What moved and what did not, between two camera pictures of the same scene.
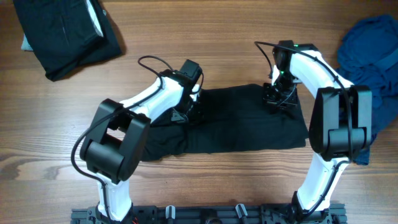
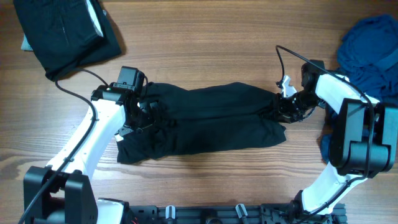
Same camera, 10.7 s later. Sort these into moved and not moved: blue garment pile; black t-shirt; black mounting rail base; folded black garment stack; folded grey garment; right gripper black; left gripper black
Moved: left gripper black; right gripper black; black t-shirt
Not moved: folded grey garment; folded black garment stack; blue garment pile; black mounting rail base
